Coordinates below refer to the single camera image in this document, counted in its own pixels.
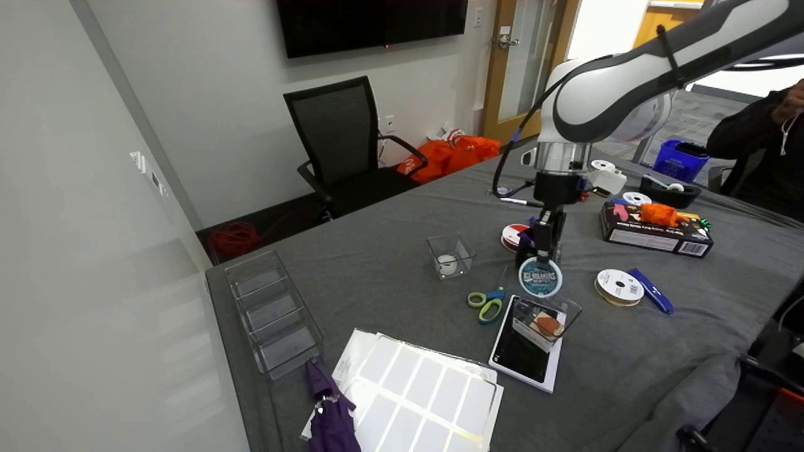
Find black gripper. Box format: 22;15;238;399
526;169;591;263

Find blue round mints tin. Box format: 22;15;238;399
514;255;565;302

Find long blue plastic object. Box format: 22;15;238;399
626;266;679;320

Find red object on floor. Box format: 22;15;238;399
205;220;272;263

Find black cup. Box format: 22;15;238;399
512;230;565;302

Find red ribbon spool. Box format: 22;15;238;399
497;221;536;255

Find clear box with orange contents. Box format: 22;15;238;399
507;291;586;350

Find clear plastic cup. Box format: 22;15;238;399
424;235;478;285

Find black glove box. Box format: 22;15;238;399
599;193;715;261

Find white-framed black tablet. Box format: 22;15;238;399
484;315;565;398

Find orange bag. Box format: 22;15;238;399
395;134;506;188

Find black tape dispenser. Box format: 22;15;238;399
639;169;703;213

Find blue storage bin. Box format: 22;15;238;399
650;138;710;187

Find wooden door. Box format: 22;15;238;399
480;0;582;145

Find black mesh office chair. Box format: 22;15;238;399
282;74;429;221

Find person in black top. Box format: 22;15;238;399
703;79;804;226

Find purple cloth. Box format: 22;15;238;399
300;356;364;452

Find clear plastic tray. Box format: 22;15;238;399
219;255;327;383

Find small green-handled scissors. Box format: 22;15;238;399
465;285;512;326

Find black wall television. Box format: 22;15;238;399
274;0;470;63

